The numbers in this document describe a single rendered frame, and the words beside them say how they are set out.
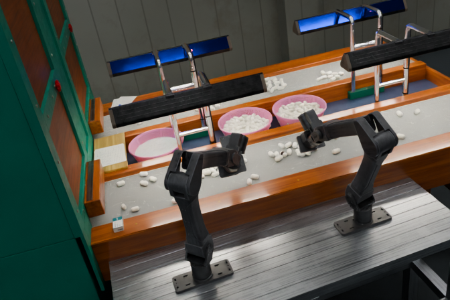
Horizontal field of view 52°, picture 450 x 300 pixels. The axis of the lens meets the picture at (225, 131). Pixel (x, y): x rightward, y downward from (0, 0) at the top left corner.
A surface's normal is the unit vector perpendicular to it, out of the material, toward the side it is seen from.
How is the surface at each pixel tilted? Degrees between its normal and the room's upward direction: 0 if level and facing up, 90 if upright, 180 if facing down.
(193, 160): 36
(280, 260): 0
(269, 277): 0
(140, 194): 0
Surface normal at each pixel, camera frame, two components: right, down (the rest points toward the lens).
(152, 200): -0.15, -0.86
